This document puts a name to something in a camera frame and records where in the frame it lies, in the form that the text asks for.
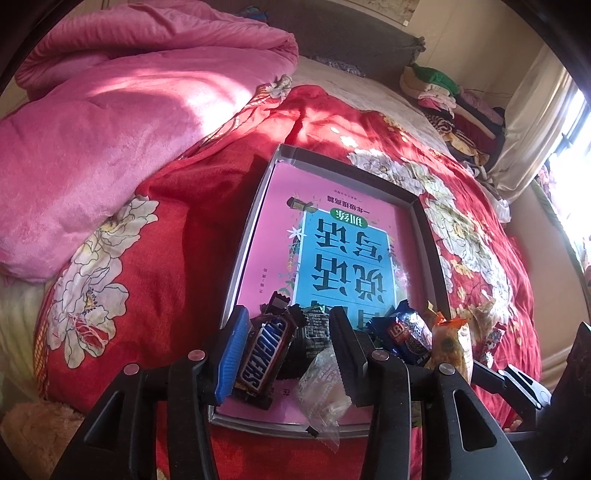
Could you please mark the brown fluffy blanket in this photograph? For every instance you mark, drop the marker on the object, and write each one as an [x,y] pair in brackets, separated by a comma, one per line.
[37,438]

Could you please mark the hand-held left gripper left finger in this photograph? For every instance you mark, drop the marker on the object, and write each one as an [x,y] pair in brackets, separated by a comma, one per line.
[235,355]

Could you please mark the beige bed sheet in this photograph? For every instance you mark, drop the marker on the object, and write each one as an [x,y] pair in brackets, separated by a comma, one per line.
[369,97]

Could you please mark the pink book with blue label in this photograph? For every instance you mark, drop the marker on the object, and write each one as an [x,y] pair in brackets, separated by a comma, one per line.
[341,258]

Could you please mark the pink quilt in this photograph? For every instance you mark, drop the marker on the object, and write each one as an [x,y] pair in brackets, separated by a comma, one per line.
[115,115]

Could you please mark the blue cloth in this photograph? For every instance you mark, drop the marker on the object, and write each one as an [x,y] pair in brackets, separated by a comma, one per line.
[251,9]

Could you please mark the brown chocolate bar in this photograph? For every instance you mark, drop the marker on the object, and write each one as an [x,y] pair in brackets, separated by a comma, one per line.
[263,355]

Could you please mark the clear packet with yellow snack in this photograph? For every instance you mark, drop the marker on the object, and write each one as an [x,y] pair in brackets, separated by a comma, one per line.
[482,311]

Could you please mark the grey bed headboard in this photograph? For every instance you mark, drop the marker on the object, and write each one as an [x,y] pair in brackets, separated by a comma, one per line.
[346,37]

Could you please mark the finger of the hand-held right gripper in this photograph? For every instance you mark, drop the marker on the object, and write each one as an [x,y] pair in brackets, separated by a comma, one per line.
[521,397]

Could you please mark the pile of folded clothes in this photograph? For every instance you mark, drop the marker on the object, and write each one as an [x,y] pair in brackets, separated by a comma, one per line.
[452,110]

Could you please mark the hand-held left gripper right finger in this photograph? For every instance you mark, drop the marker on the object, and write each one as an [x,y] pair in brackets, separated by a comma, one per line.
[344,355]

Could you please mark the red floral blanket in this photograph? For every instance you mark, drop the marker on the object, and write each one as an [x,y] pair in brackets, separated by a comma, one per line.
[184,230]

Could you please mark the black green pea snack packet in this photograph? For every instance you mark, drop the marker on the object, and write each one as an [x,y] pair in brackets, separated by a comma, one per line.
[309,332]

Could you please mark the grey shallow cardboard box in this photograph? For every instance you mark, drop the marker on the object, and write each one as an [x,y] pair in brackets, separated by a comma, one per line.
[429,240]

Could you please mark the orange clear snack packet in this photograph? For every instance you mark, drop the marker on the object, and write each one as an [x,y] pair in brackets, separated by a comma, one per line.
[450,346]

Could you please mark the cream curtain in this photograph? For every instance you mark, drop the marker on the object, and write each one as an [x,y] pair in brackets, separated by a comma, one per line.
[531,138]

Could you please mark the blue cookie packet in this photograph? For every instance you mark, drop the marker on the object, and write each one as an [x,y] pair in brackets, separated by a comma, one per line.
[408,337]

